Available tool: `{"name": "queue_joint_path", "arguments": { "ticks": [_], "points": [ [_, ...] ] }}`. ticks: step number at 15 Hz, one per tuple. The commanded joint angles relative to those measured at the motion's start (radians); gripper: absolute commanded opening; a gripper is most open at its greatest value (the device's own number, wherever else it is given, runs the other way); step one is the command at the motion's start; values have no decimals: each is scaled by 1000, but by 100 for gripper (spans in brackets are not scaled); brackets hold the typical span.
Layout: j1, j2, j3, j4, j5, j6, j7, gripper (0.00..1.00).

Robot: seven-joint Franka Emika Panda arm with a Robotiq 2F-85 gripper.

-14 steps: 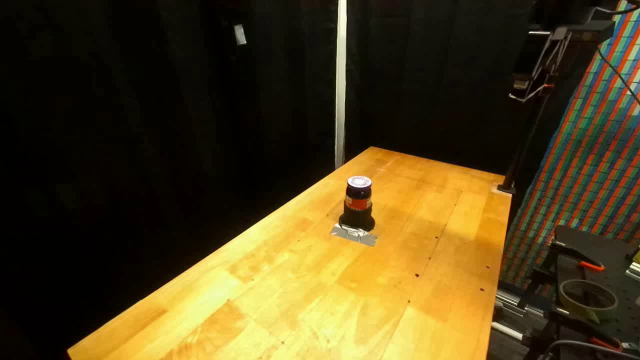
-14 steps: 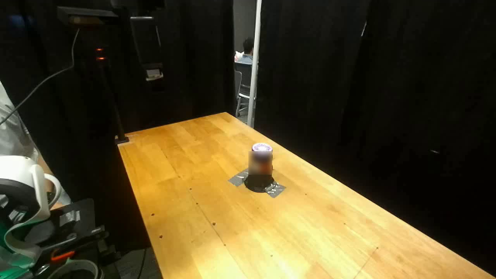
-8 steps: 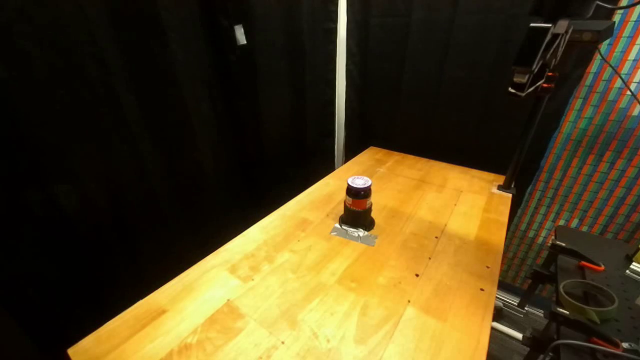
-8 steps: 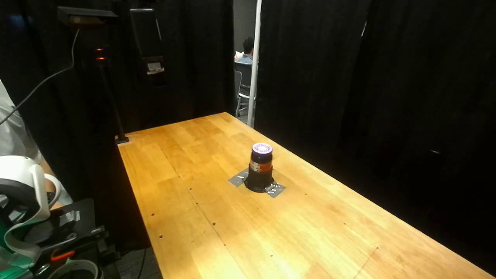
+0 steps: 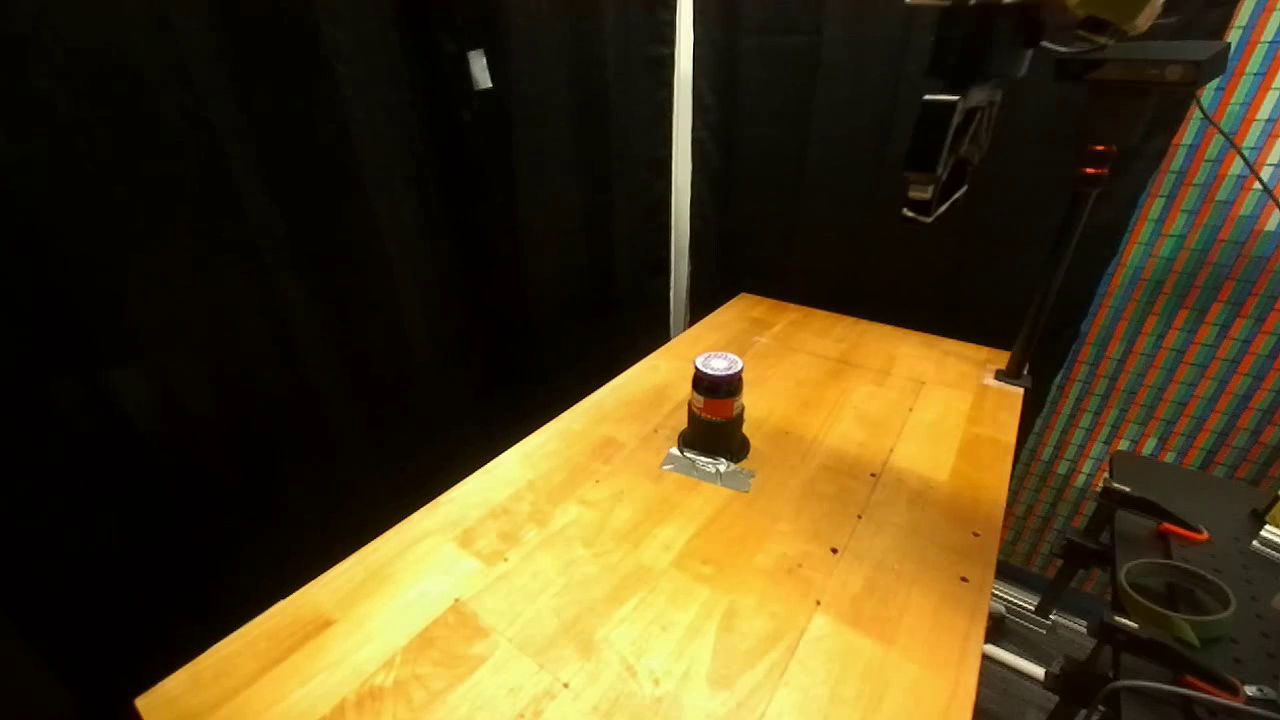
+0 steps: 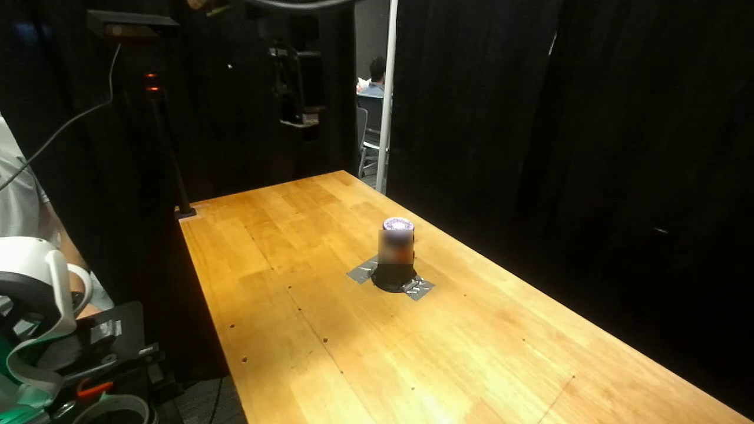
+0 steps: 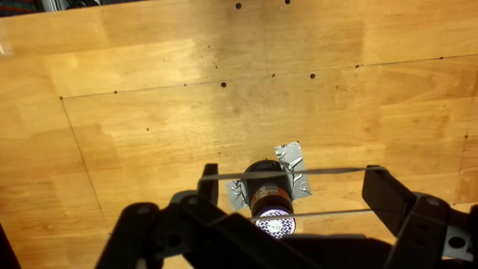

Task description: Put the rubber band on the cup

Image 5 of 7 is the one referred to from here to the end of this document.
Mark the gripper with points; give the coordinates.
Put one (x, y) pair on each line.
(975, 55)

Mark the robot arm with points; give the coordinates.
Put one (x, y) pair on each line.
(1110, 14)

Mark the black cup with orange band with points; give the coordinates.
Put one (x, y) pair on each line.
(717, 410)

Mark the white vertical pole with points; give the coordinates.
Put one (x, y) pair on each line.
(682, 160)

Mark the colourful patterned panel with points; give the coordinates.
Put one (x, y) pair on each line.
(1190, 330)

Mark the grey tape patch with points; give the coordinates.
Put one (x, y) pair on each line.
(712, 470)

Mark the black clamp with orange tip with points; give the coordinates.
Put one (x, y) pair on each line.
(1165, 522)

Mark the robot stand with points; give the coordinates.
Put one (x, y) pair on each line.
(1190, 520)

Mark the small grey tag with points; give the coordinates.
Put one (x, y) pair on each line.
(480, 69)

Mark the roll of green tape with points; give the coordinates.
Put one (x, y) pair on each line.
(1150, 600)

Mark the black curtain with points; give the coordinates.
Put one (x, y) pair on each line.
(330, 220)

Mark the camera on mount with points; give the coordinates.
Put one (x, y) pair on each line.
(1140, 62)

